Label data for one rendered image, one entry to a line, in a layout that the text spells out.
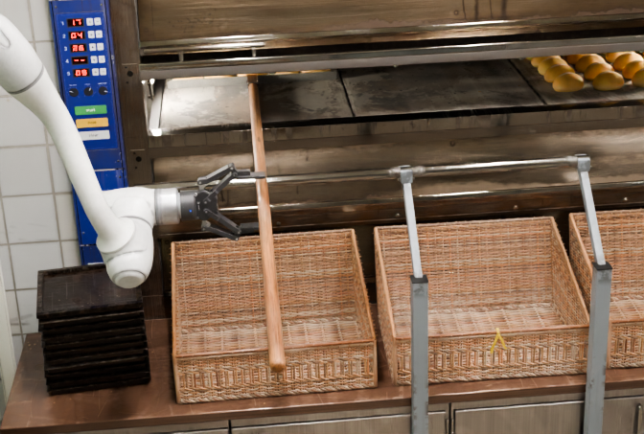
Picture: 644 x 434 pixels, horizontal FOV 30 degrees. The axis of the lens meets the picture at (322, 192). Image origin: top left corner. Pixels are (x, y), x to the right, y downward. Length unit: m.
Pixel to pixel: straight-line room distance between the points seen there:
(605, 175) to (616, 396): 0.69
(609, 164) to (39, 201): 1.71
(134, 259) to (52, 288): 0.69
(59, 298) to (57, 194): 0.35
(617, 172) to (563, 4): 0.56
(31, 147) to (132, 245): 0.83
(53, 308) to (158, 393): 0.37
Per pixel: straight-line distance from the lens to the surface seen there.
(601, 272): 3.19
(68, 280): 3.51
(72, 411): 3.37
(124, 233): 2.82
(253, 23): 3.41
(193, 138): 3.52
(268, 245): 2.71
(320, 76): 3.94
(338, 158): 3.59
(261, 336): 3.60
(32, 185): 3.61
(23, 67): 2.67
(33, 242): 3.69
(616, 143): 3.75
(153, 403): 3.35
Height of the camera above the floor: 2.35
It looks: 23 degrees down
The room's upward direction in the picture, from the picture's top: 2 degrees counter-clockwise
